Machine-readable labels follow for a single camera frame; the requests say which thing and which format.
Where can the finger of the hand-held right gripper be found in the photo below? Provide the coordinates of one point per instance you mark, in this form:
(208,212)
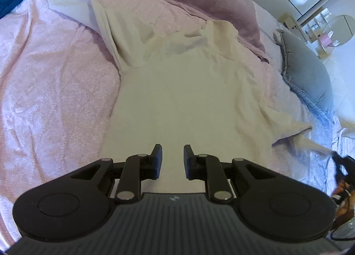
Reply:
(337,157)

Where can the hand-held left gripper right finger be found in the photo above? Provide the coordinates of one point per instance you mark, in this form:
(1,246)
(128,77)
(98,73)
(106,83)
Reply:
(188,162)

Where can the grey pillow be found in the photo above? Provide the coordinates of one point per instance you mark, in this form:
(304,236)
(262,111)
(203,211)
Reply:
(307,71)

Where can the white shirt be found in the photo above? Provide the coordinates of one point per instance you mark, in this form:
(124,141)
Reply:
(172,91)

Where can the pink box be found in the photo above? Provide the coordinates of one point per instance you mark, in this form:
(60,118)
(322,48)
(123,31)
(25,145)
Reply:
(325,41)

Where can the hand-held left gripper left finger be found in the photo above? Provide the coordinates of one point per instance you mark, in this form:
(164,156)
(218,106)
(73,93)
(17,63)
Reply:
(158,160)

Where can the pink fleece blanket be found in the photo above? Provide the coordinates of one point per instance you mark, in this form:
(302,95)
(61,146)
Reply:
(50,91)

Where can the person's right hand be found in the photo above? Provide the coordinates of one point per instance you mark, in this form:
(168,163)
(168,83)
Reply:
(346,202)

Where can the white dressing table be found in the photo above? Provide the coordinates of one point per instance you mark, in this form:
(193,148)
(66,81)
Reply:
(310,30)

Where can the round mirror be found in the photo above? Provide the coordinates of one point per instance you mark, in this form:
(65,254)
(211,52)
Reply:
(341,30)

